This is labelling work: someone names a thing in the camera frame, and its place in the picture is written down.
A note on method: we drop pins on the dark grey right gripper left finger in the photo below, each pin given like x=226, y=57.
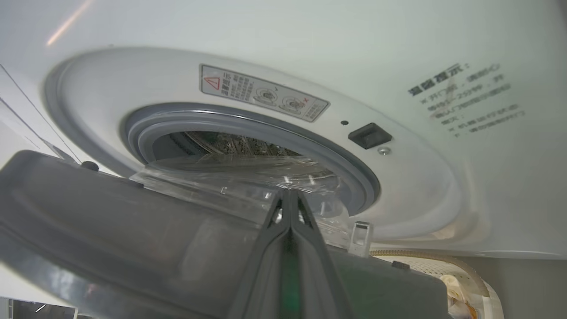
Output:
x=261, y=274

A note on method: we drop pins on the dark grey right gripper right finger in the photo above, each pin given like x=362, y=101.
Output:
x=319, y=274

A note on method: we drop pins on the white cream cloth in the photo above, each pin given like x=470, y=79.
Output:
x=458, y=292

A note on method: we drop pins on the grey rimmed glass washer door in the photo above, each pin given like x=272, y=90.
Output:
x=110, y=230

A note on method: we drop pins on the cream perforated laundry basket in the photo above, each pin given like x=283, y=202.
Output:
x=447, y=266

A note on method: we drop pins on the grey rubber door seal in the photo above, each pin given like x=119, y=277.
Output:
x=310, y=141

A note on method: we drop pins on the black door latch socket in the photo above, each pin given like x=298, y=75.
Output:
x=370, y=135

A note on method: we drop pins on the white washing machine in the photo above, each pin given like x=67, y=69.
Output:
x=443, y=53

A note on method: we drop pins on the steel washer drum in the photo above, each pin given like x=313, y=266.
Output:
x=239, y=144

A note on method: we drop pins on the warning sticker with red triangle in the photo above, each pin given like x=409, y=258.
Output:
x=266, y=93

